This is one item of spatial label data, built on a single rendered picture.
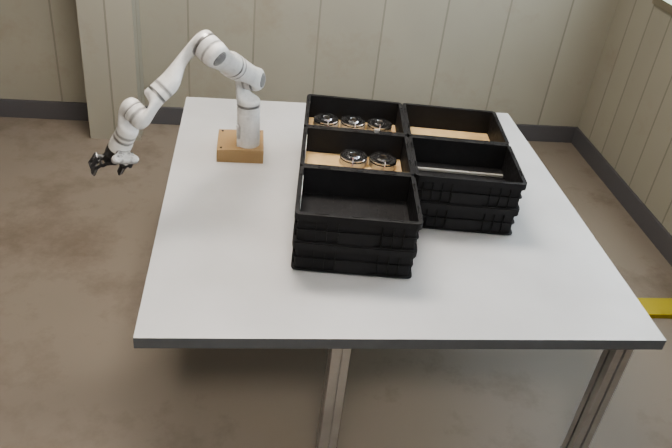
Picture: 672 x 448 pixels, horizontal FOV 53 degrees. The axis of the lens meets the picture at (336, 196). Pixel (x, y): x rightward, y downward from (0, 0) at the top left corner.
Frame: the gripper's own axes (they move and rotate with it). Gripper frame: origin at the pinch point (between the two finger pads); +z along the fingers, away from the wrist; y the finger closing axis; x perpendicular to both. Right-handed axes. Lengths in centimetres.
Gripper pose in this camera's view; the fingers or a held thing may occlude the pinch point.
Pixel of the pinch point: (106, 172)
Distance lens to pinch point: 247.1
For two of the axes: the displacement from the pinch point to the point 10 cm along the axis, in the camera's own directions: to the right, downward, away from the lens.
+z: -5.2, 5.9, 6.3
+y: -7.5, 0.4, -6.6
